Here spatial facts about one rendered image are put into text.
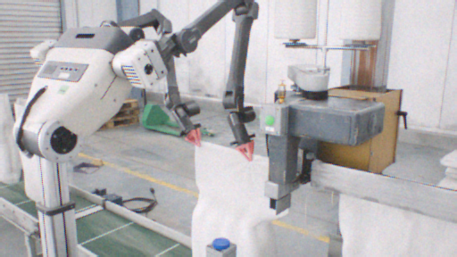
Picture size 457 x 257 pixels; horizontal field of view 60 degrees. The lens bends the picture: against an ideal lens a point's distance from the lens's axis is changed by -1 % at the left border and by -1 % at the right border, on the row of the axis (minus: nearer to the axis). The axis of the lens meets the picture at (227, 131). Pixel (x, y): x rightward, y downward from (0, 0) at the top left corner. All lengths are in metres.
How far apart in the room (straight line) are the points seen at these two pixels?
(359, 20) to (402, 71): 5.07
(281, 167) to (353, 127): 0.28
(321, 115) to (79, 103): 0.76
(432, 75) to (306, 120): 5.23
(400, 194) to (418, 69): 5.16
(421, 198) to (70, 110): 1.13
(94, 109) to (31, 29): 7.62
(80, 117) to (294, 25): 0.83
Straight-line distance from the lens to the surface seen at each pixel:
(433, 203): 1.34
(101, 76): 1.38
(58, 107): 1.40
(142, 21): 1.99
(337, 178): 1.42
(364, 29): 1.46
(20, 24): 8.89
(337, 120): 1.20
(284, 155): 1.31
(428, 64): 6.41
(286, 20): 1.57
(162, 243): 2.41
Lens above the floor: 1.54
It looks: 13 degrees down
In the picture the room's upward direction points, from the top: straight up
